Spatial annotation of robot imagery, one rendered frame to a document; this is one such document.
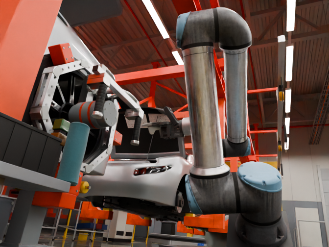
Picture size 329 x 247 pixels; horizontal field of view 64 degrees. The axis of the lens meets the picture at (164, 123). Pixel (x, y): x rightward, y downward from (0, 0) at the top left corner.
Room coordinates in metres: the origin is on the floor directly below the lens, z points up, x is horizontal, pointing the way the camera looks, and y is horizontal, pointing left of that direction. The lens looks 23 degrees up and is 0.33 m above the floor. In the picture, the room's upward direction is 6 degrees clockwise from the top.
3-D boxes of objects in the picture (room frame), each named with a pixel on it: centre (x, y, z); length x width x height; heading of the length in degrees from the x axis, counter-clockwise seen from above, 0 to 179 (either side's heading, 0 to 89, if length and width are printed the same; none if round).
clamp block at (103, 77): (1.00, 0.31, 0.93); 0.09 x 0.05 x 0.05; 66
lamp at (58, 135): (0.85, 0.35, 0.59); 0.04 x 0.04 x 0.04; 66
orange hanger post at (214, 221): (4.77, -0.85, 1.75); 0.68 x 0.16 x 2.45; 66
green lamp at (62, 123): (0.85, 0.35, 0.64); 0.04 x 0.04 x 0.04; 66
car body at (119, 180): (6.20, -0.27, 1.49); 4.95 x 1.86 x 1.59; 156
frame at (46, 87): (1.24, 0.43, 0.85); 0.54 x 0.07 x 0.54; 156
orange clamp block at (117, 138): (1.53, 0.31, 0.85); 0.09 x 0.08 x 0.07; 156
